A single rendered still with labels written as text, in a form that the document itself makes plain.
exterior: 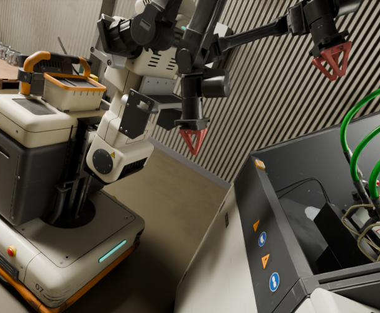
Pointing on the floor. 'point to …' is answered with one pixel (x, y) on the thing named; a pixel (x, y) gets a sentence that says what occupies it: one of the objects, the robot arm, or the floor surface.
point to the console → (306, 307)
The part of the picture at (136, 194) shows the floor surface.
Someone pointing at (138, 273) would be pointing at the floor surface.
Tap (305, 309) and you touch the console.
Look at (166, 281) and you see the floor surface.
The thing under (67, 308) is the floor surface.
